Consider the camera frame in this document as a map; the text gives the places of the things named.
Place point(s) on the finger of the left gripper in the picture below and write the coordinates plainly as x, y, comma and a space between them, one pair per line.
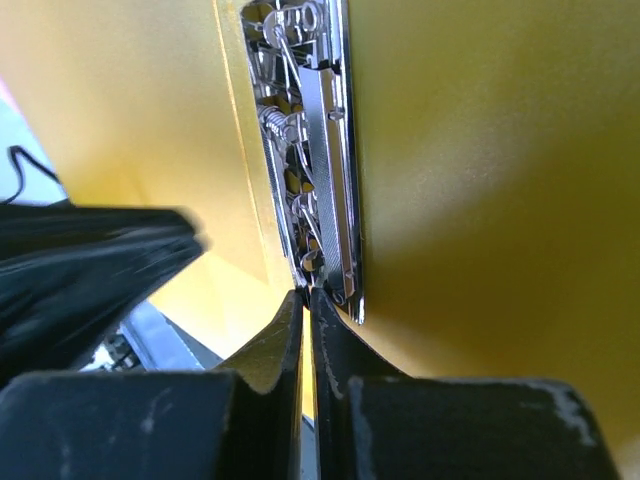
70, 275

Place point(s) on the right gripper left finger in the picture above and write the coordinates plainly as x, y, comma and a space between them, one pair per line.
262, 429

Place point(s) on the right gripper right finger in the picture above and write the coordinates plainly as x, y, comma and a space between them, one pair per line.
338, 354

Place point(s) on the yellow plastic folder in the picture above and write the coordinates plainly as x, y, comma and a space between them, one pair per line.
498, 150

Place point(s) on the metal folder clip mechanism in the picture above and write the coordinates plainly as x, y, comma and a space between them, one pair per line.
299, 61

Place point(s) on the aluminium front rail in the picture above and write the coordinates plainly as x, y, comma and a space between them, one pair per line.
146, 340

